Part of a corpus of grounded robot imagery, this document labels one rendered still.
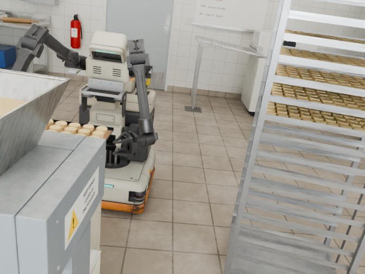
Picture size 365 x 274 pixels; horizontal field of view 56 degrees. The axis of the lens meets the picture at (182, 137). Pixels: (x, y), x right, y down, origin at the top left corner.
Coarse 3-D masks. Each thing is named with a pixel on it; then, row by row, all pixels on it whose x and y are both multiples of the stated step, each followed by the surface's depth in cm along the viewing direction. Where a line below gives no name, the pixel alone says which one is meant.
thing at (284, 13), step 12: (288, 0) 136; (288, 12) 138; (276, 36) 142; (276, 48) 144; (276, 60) 145; (264, 96) 152; (264, 108) 154; (264, 120) 156; (252, 144) 161; (252, 156) 163; (252, 168) 165; (240, 204) 173; (240, 216) 176; (228, 252) 186; (228, 264) 188
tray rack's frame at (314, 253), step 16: (352, 176) 202; (256, 240) 217; (272, 240) 219; (256, 256) 204; (272, 256) 205; (320, 256) 211; (240, 272) 190; (256, 272) 191; (272, 272) 193; (288, 272) 194; (320, 272) 198; (336, 272) 199; (352, 272) 173
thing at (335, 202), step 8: (256, 184) 171; (264, 184) 170; (280, 192) 170; (288, 192) 169; (296, 192) 168; (312, 200) 168; (320, 200) 167; (328, 200) 166; (336, 200) 165; (352, 208) 165; (360, 208) 164
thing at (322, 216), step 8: (248, 200) 175; (256, 200) 174; (280, 208) 173; (288, 208) 172; (296, 208) 171; (312, 216) 171; (320, 216) 170; (328, 216) 169; (336, 216) 168; (352, 224) 167; (360, 224) 167
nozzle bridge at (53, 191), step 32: (32, 160) 68; (64, 160) 70; (96, 160) 76; (0, 192) 57; (32, 192) 58; (64, 192) 59; (96, 192) 80; (0, 224) 53; (32, 224) 52; (64, 224) 60; (0, 256) 55; (32, 256) 55; (64, 256) 63
